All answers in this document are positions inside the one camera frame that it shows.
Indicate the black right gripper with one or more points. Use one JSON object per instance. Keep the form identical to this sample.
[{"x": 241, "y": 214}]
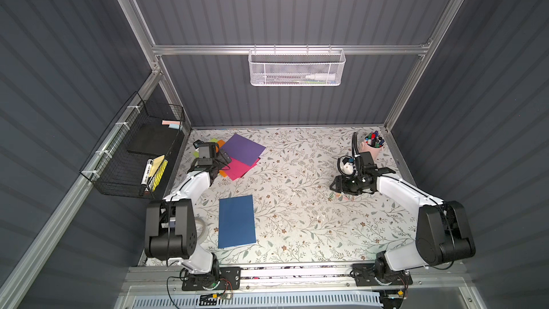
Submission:
[{"x": 345, "y": 184}]

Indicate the orange paper sheet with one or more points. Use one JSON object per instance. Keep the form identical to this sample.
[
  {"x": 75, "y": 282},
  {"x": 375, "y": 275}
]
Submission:
[{"x": 220, "y": 144}]

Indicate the lime green paper sheet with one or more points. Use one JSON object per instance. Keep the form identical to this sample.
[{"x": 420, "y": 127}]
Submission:
[{"x": 196, "y": 152}]

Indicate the blue paper sheet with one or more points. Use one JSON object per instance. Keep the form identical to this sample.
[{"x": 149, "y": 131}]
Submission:
[{"x": 236, "y": 222}]

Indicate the white tape roll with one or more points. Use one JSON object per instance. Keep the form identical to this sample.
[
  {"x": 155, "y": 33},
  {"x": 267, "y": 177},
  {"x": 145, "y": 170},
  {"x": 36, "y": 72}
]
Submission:
[{"x": 202, "y": 230}]

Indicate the black wire wall basket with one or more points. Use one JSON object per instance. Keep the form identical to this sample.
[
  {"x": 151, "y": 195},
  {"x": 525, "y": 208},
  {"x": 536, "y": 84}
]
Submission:
[{"x": 139, "y": 153}]

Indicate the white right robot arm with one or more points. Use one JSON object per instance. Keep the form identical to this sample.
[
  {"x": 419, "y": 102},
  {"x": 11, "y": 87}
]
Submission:
[{"x": 442, "y": 235}]

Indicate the pink pen cup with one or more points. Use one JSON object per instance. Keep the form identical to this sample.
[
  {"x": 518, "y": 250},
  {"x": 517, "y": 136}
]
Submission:
[{"x": 373, "y": 143}]

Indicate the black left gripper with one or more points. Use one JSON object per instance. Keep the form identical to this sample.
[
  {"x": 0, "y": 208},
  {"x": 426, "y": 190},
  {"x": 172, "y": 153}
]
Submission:
[{"x": 213, "y": 157}]

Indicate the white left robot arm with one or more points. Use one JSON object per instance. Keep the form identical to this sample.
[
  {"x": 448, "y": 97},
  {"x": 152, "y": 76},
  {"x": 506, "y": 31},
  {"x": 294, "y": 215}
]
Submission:
[{"x": 171, "y": 232}]

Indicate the magenta paper sheet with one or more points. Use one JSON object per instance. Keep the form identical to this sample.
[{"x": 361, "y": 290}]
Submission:
[{"x": 236, "y": 169}]

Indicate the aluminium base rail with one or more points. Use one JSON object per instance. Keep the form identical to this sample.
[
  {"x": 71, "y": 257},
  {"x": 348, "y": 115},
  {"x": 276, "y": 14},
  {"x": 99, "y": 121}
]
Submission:
[{"x": 227, "y": 278}]

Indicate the purple paper sheet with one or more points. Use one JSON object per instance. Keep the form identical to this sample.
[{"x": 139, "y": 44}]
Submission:
[{"x": 242, "y": 149}]

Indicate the aluminium frame post left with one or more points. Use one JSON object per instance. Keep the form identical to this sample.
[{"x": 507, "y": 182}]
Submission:
[{"x": 136, "y": 24}]

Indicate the white mesh wall basket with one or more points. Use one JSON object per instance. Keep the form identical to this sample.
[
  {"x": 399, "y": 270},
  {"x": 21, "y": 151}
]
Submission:
[{"x": 299, "y": 67}]

